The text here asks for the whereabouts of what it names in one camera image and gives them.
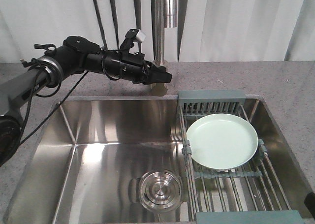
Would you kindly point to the light green round plate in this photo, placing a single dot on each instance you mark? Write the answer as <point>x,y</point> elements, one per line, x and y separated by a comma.
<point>222,141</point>

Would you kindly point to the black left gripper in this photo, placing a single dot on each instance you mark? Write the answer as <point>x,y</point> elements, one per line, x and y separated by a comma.
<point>118,65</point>

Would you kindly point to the grey sink drying rack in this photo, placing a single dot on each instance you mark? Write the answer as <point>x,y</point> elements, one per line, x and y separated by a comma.
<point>270,188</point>

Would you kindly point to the round steel sink drain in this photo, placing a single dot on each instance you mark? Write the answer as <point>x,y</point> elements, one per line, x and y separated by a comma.
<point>160,191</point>

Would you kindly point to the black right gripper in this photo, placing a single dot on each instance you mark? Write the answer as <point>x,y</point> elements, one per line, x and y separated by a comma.
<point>310,202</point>

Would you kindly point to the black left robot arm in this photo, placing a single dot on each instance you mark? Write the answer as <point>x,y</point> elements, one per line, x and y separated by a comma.
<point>76,55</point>

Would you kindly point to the chrome kitchen faucet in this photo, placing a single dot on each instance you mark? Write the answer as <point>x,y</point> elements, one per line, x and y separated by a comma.
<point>168,20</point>

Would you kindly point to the stainless steel sink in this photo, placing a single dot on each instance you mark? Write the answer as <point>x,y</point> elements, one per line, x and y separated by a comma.
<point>89,160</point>

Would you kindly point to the white pleated curtain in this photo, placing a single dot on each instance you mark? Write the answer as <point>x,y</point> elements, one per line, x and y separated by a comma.
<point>207,30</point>

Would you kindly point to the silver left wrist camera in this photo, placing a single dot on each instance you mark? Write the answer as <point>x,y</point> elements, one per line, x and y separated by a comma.
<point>139,35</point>

